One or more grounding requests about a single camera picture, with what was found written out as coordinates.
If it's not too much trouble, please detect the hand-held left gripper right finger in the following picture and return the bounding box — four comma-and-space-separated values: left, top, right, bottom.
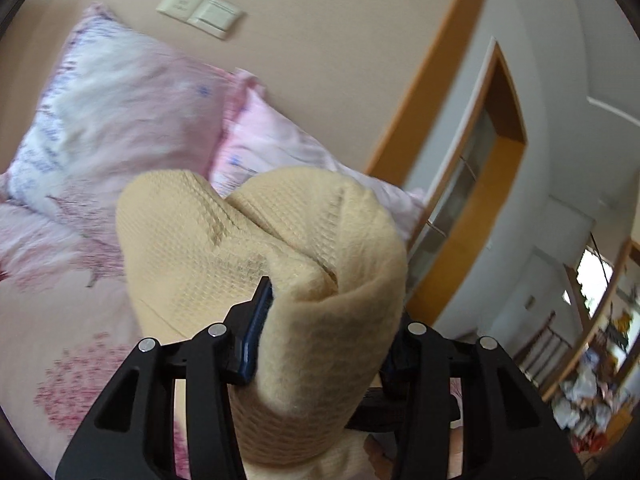
379, 311, 585, 480

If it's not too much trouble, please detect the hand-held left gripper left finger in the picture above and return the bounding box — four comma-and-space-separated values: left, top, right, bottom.
55, 277, 275, 480

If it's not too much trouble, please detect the cream waffle-knit blanket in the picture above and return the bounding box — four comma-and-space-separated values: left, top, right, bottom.
115, 166, 409, 480

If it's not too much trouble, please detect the wooden chair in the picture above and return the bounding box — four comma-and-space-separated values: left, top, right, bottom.
514, 310, 572, 387

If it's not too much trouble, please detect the wooden door with glass panes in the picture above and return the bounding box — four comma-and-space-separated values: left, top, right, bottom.
402, 40, 529, 323

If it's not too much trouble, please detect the pile of colourful clutter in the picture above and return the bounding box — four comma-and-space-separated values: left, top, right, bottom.
549, 305, 640, 443

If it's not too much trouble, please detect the window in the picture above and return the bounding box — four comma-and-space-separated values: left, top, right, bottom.
574, 246, 617, 307

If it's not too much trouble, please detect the pink floral pillow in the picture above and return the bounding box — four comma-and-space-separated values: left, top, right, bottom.
0, 2, 253, 216
206, 69, 427, 251

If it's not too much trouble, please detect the pink floral bedsheet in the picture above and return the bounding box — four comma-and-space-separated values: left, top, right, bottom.
0, 172, 246, 480

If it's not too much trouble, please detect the beige wall switch plate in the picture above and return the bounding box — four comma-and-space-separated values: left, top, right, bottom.
156, 0, 209, 22
188, 0, 246, 40

